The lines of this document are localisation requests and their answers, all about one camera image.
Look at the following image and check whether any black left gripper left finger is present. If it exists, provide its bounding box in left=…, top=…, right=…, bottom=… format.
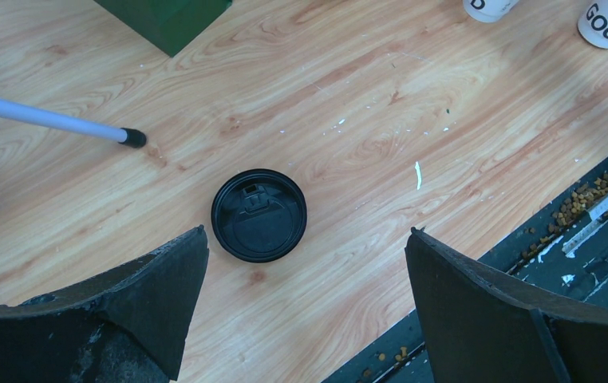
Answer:
left=0, top=227, right=209, bottom=382

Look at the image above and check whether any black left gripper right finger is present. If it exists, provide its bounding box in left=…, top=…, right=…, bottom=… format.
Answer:
left=405, top=228, right=608, bottom=382

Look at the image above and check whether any white paper coffee cup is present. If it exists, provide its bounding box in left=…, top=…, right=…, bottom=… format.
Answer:
left=462, top=0, right=519, bottom=23

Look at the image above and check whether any white tripod stand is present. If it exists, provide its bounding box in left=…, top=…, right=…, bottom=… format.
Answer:
left=0, top=99, right=147, bottom=148

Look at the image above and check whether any green paper bag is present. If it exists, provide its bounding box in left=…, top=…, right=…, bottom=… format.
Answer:
left=96, top=0, right=233, bottom=57

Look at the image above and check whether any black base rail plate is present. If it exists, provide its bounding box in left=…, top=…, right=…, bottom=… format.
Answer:
left=330, top=157, right=608, bottom=382

